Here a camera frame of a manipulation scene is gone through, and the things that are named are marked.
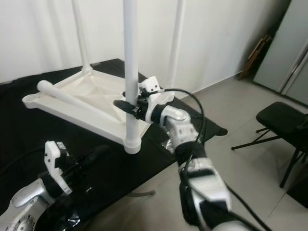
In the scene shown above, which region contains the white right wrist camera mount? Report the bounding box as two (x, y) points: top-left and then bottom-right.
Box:
(140, 76), (175, 124)

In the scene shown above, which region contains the black folding chair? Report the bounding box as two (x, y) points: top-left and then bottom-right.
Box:
(231, 101), (308, 189)

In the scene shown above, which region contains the brown wooden folding frame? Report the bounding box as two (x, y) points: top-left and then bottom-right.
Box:
(241, 34), (273, 80)

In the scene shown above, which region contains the grey flat panel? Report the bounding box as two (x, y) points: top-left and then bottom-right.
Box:
(253, 0), (308, 107)

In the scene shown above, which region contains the black table cloth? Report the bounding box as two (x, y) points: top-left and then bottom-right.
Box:
(0, 59), (228, 231)

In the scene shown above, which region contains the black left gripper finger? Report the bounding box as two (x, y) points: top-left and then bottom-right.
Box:
(85, 145), (113, 170)
(80, 144), (109, 163)

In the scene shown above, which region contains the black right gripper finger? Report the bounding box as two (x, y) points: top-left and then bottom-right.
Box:
(113, 99), (143, 119)

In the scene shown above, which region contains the clear plastic bag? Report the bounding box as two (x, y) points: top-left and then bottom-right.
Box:
(57, 211), (85, 231)
(165, 135), (181, 155)

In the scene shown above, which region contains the cream plastic table top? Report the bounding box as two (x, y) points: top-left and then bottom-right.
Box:
(23, 66), (174, 154)

